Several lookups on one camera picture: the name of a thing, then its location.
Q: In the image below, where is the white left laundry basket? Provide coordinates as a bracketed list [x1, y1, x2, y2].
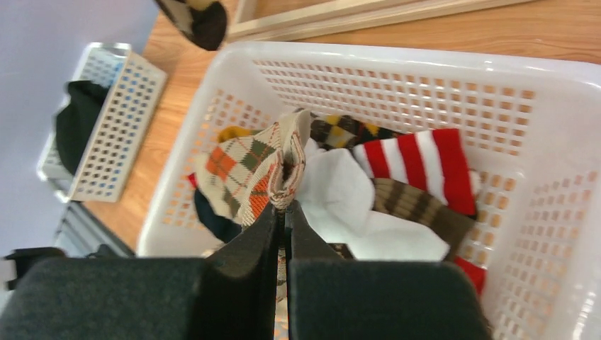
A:
[37, 42, 167, 203]

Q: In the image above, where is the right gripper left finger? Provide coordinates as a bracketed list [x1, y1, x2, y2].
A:
[1, 205, 279, 339]

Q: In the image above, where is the beige orange argyle sock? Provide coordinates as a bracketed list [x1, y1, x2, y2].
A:
[194, 109, 313, 228]

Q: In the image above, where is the white laundry basket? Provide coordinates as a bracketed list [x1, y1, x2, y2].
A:
[37, 42, 167, 203]
[137, 42, 600, 339]

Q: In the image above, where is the white centre laundry basket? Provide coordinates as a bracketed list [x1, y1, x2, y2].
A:
[137, 42, 600, 339]

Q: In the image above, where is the wooden clothes rack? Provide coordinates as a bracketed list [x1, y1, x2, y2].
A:
[226, 0, 522, 43]

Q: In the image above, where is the brown argyle sock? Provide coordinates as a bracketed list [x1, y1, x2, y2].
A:
[154, 0, 228, 51]

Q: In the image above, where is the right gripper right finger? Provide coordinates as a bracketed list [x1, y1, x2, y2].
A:
[286, 202, 493, 339]

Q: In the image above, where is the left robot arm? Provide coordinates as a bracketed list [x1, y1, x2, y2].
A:
[1, 247, 67, 291]

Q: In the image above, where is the pile of colourful socks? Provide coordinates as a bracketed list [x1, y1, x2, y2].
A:
[187, 110, 489, 340]

